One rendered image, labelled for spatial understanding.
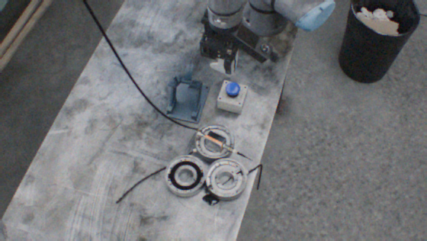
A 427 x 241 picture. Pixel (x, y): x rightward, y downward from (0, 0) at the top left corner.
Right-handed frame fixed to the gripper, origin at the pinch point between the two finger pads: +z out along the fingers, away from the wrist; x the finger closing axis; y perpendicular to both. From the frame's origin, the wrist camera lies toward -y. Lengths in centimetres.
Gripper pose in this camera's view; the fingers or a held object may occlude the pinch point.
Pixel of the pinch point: (232, 73)
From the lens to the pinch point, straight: 112.0
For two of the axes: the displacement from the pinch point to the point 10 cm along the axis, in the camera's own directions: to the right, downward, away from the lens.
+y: -9.4, -2.8, 1.9
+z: 0.3, 5.0, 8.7
